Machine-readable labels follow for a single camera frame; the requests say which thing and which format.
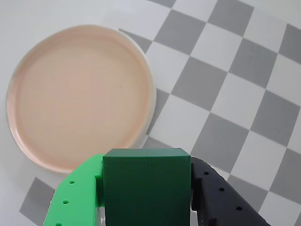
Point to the grey white checkered mat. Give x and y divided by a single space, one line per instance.
230 94

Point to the pink round plate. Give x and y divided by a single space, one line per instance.
80 99

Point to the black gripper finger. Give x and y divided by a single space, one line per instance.
221 200

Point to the dark green dice cube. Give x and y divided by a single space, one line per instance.
147 188

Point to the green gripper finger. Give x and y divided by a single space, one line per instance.
75 195

